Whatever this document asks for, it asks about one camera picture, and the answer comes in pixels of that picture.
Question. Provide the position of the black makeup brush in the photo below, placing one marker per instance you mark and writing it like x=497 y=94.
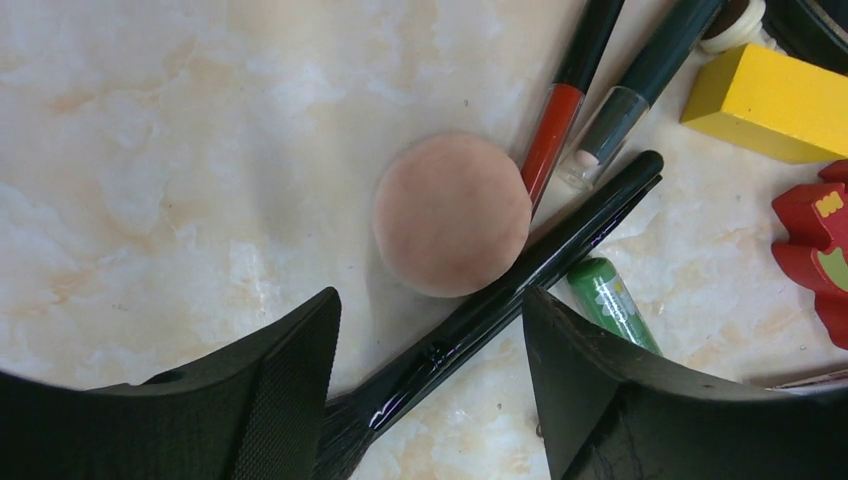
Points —
x=354 y=420

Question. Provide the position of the black eyeliner pen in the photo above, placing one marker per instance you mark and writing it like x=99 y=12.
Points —
x=634 y=94

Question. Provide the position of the yellow cube block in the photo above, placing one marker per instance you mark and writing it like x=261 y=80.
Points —
x=772 y=104

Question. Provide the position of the black square compact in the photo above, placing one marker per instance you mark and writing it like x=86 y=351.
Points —
x=814 y=31

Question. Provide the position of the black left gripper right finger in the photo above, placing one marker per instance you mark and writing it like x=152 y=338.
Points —
x=610 y=409

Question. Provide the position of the pink makeup sponge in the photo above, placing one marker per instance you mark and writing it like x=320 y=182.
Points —
x=451 y=215

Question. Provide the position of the green tube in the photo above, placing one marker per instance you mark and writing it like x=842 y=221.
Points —
x=605 y=300

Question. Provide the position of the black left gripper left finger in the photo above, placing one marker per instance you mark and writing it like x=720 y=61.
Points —
x=250 y=410

